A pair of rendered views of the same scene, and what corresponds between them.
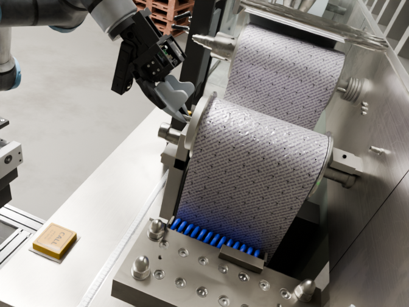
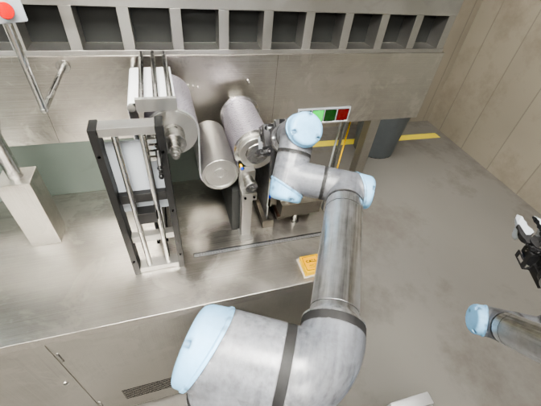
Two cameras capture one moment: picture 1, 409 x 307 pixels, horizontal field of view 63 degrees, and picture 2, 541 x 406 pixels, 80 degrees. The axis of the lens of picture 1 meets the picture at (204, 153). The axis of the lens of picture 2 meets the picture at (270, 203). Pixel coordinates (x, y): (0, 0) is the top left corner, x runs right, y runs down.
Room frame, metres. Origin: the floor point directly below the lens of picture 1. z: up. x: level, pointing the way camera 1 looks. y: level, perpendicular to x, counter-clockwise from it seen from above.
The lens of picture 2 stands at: (0.95, 0.82, 1.83)
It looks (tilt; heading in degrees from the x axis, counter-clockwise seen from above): 43 degrees down; 242
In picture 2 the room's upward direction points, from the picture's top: 7 degrees clockwise
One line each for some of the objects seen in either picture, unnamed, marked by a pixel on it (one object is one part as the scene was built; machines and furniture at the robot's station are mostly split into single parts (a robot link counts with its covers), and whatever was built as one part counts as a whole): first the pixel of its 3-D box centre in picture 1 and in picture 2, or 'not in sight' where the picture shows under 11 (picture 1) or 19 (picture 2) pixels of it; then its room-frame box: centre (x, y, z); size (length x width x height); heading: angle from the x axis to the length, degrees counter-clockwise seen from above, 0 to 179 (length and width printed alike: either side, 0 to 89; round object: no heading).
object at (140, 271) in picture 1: (141, 265); not in sight; (0.38, 0.06, 1.05); 0.04 x 0.04 x 0.04
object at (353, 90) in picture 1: (347, 88); not in sight; (0.81, -0.29, 1.34); 0.07 x 0.07 x 0.07; 83
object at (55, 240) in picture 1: (55, 240); (311, 264); (0.47, 0.28, 0.91); 0.07 x 0.07 x 0.02; 83
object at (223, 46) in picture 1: (226, 47); (173, 138); (0.85, 0.02, 1.34); 0.06 x 0.06 x 0.06; 83
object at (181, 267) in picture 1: (220, 292); (284, 176); (0.40, -0.11, 1.00); 0.40 x 0.16 x 0.06; 83
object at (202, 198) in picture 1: (230, 220); (261, 167); (0.52, -0.09, 1.08); 0.23 x 0.01 x 0.18; 83
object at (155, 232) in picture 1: (156, 227); not in sight; (0.47, 0.05, 1.05); 0.04 x 0.04 x 0.04
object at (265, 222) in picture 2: not in sight; (258, 200); (0.52, -0.09, 0.92); 0.28 x 0.04 x 0.04; 83
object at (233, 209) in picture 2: (241, 218); (233, 182); (0.62, -0.14, 1.00); 0.33 x 0.07 x 0.20; 83
